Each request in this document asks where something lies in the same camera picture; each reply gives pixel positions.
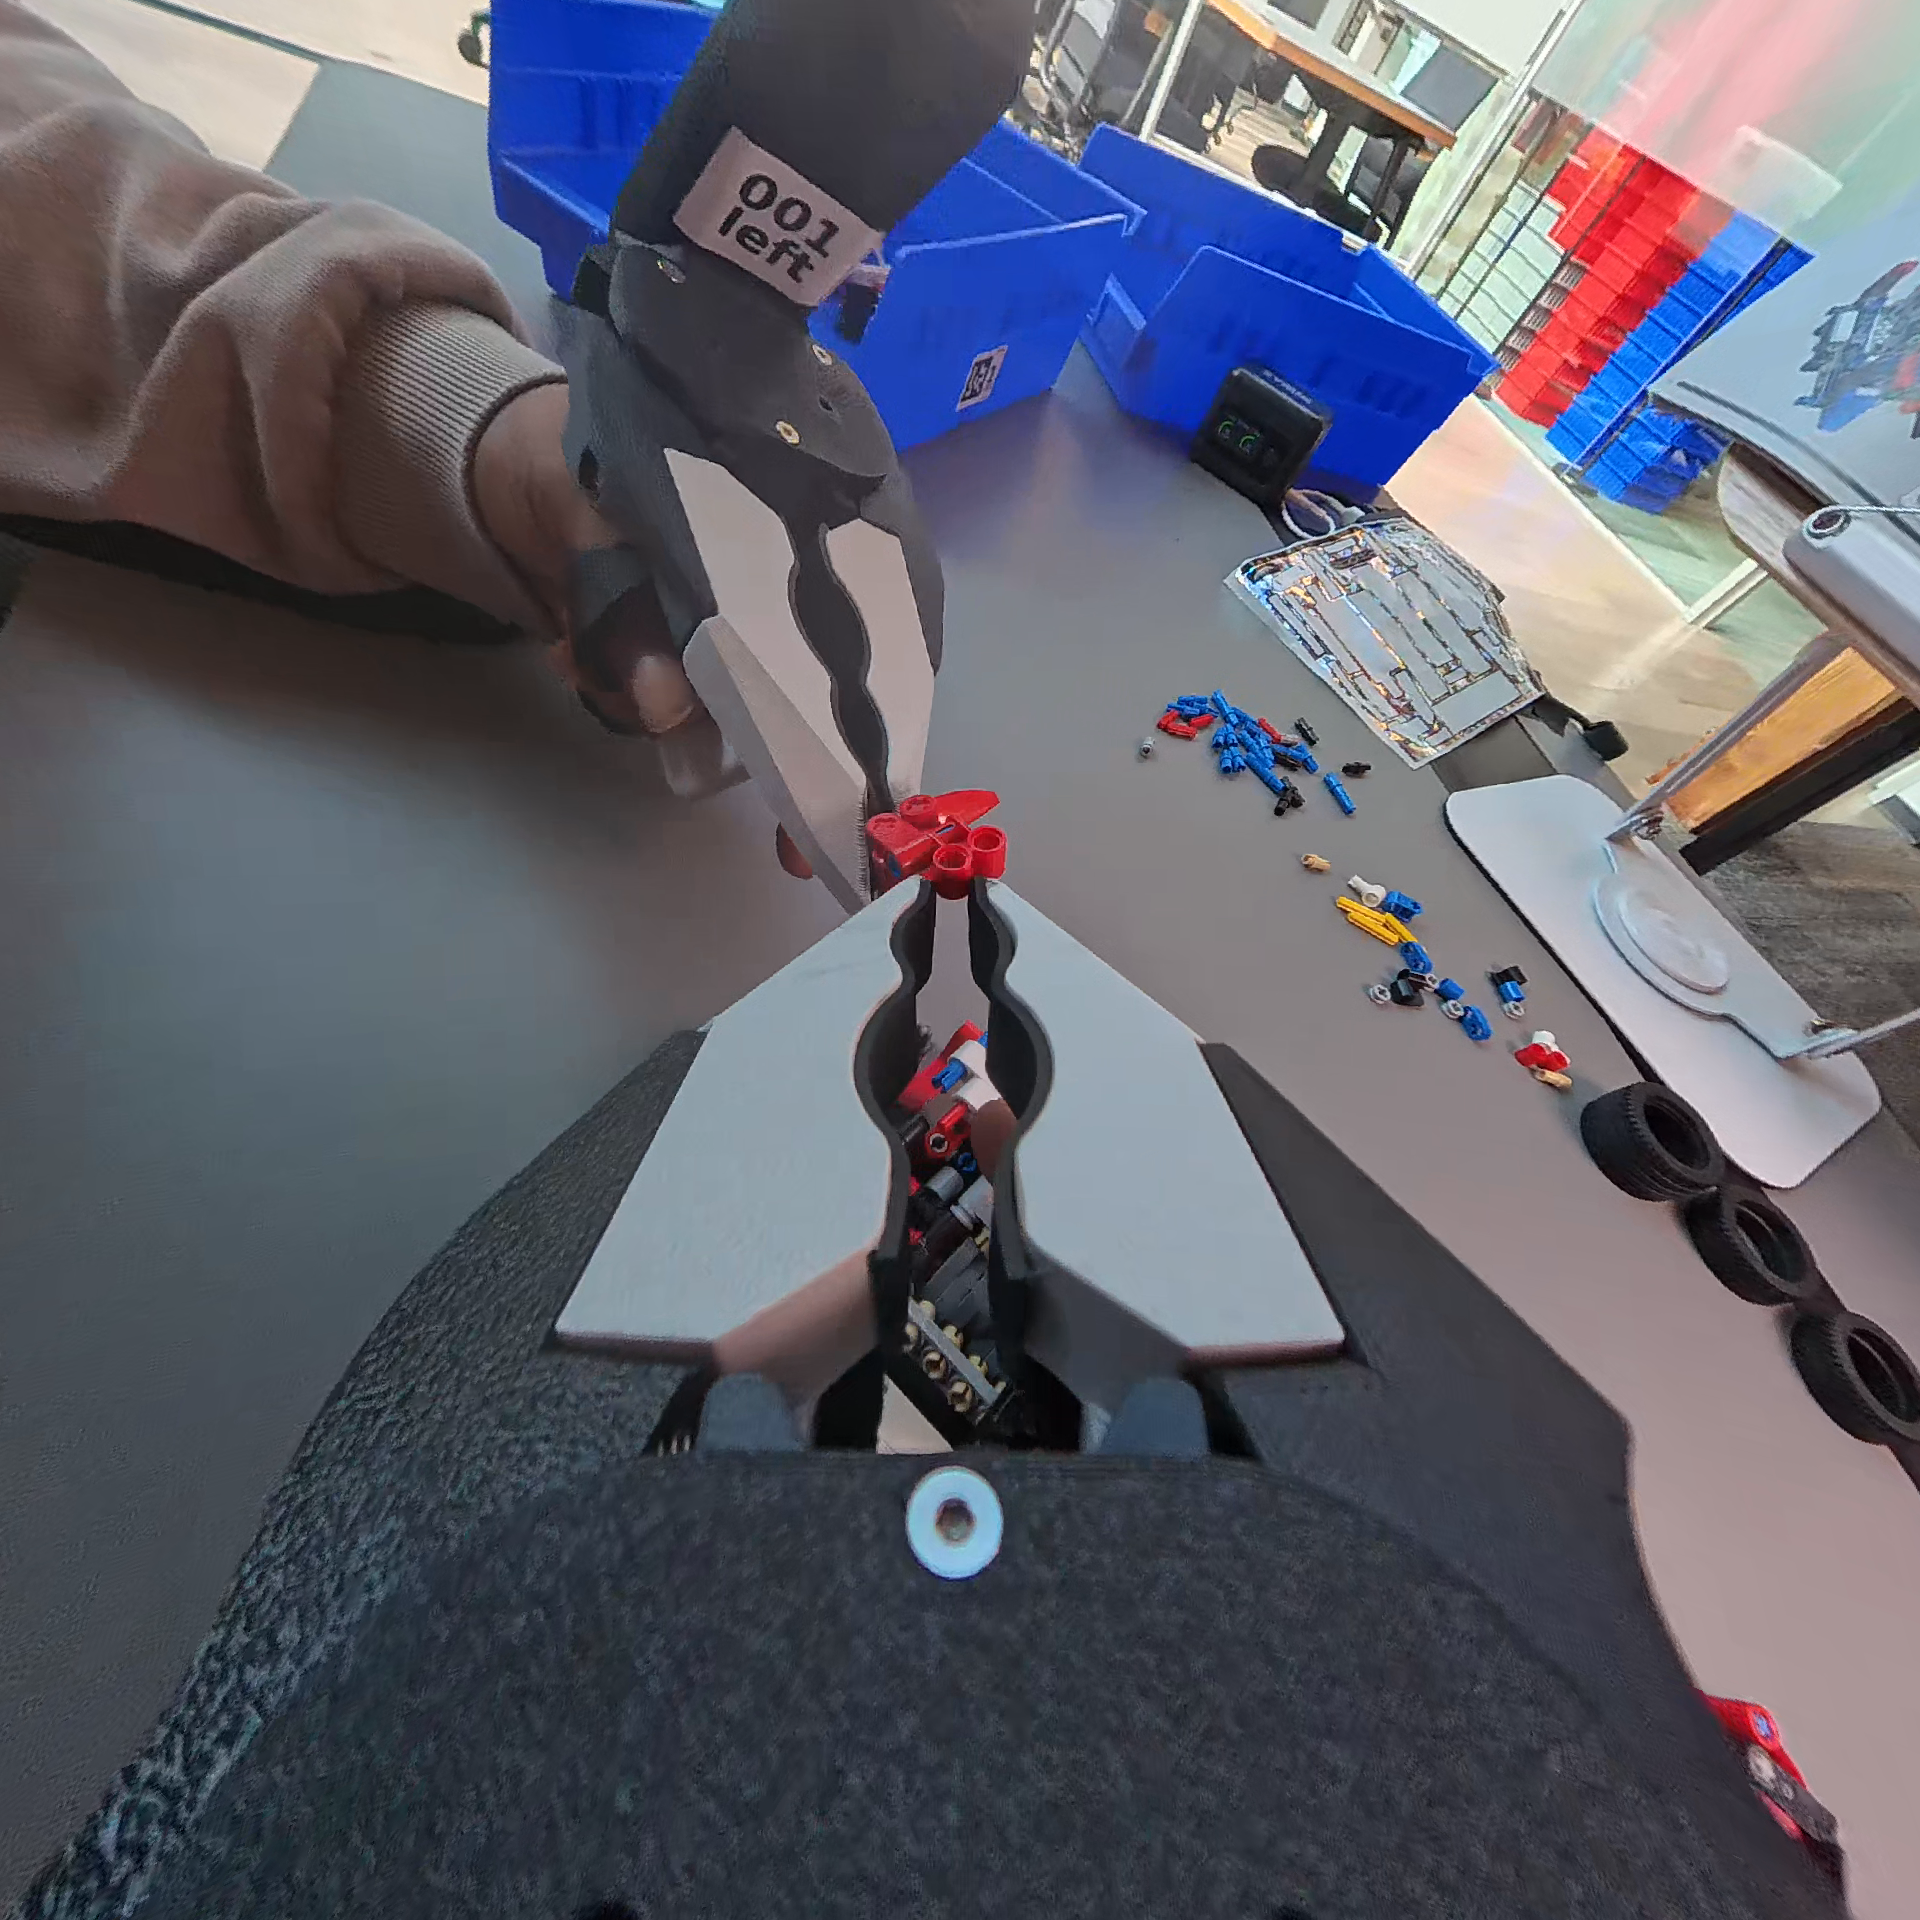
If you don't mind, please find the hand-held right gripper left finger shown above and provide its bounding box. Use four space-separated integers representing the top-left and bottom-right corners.
551 877 935 1449

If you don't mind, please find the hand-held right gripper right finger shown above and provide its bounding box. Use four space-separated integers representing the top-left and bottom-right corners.
959 877 1349 1453

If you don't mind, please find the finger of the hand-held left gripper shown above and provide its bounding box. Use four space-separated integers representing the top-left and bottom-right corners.
661 448 880 915
787 510 950 825

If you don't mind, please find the toy brick vehicle model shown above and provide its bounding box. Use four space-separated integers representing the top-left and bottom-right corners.
861 785 1038 1427

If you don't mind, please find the person's left forearm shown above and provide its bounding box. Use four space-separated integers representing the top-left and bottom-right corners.
0 0 571 646

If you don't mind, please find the grey desk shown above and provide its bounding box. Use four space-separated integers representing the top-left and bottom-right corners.
0 57 1920 1920

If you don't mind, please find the person's left hand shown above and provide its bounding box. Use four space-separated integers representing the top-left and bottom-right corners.
472 374 704 740

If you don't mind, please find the blue plastic bin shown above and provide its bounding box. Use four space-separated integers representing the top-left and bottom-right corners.
1079 123 1501 504
847 118 1149 453
486 0 723 301

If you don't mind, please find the scatter of mixed brick pieces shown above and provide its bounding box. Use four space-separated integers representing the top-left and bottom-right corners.
1296 848 1532 1045

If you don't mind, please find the pile of blue brick pins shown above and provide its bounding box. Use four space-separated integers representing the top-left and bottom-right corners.
1136 691 1374 819

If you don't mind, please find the small black device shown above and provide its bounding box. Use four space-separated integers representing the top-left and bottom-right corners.
1189 363 1335 504

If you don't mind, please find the building instruction booklet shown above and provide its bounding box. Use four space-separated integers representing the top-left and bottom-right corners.
1222 516 1547 769

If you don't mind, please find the wooden background table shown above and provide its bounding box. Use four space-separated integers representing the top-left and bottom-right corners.
1183 0 1464 153

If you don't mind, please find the red and blue bin rack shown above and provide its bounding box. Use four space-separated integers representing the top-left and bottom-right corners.
1492 127 1816 504

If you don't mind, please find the red brick panel piece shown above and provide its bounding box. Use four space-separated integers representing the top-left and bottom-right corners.
1696 1692 1840 1847

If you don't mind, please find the computer monitor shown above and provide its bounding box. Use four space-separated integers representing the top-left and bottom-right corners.
1647 181 1920 519

